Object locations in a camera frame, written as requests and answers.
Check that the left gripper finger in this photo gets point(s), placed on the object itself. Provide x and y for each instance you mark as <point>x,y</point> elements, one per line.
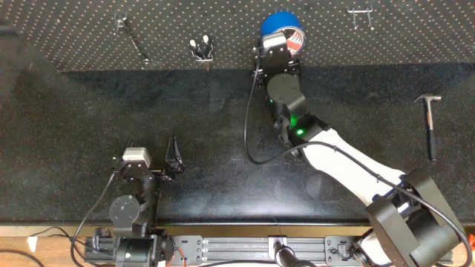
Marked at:
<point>130,144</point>
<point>174,154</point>

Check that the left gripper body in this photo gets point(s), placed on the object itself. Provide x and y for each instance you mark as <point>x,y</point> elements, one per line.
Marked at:
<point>136,173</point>

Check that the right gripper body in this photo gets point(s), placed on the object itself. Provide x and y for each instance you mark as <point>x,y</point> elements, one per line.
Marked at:
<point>276,59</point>

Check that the roll of blue tape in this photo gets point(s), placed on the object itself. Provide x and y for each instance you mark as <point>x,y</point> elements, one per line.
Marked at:
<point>280,21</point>

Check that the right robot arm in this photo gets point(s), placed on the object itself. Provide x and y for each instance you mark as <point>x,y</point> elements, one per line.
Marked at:
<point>345,163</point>

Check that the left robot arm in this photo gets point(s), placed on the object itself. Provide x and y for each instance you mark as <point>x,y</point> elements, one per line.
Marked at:
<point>128,214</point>

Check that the black pegboard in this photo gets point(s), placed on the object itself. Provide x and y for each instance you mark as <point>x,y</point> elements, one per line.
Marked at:
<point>148,41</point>

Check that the double metal hook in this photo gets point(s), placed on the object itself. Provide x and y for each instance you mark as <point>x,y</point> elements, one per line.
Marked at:
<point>355,18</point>

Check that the wrench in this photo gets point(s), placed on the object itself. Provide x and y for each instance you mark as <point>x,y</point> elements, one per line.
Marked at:
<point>133,40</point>

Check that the white paper tag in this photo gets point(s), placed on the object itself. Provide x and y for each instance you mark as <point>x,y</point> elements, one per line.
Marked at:
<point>32,243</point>

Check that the hammer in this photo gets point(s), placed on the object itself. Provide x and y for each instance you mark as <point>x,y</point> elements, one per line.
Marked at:
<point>430,126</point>

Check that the orange object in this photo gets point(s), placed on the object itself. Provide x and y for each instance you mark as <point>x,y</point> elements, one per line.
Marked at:
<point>472,243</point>

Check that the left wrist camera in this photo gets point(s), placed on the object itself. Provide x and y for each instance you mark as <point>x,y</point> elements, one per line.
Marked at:
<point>137,155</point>

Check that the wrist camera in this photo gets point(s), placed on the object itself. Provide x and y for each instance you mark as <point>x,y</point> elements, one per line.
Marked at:
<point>137,155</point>
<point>274,39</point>

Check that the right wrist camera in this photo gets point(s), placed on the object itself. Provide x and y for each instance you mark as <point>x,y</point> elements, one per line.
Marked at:
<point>274,39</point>

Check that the mounting rail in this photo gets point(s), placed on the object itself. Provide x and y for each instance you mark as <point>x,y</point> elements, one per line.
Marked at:
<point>237,248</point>

